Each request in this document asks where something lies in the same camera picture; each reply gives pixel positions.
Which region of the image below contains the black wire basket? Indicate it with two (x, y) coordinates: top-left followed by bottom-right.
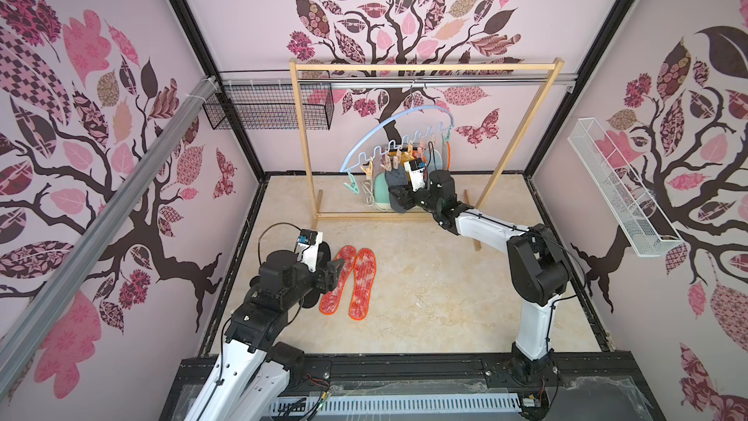
(203, 83), (335, 131)

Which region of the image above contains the wooden clothes rack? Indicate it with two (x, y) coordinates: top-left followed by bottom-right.
(289, 58), (565, 227)

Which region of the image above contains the light blue clip hanger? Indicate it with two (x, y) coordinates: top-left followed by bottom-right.
(338, 104), (456, 195)

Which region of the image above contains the white slotted cable duct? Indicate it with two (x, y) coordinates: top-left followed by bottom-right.
(256, 393), (522, 419)

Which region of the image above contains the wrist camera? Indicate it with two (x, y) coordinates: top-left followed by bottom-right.
(295, 229), (323, 273)
(405, 158), (428, 191)

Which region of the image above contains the black insole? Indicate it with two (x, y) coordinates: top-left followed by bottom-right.
(300, 288), (321, 309)

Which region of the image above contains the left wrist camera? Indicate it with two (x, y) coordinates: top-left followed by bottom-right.
(295, 229), (323, 273)

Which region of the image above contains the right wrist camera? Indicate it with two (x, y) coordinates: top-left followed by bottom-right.
(405, 158), (428, 191)

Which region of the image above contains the metal wall rod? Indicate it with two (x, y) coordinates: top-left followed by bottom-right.
(219, 69), (547, 89)

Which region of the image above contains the white wire shelf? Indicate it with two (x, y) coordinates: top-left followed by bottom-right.
(568, 118), (686, 258)

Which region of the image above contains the grey aluminium rail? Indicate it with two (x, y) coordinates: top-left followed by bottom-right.
(0, 77), (218, 399)

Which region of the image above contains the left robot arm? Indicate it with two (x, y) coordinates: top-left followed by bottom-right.
(186, 243), (345, 420)

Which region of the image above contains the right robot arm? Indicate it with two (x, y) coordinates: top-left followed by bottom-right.
(389, 170), (570, 385)

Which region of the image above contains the dark grey insole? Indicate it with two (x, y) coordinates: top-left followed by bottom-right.
(385, 166), (410, 190)

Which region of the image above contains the red patterned insole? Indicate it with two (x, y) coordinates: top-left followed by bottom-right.
(319, 246), (358, 316)
(349, 249), (377, 322)

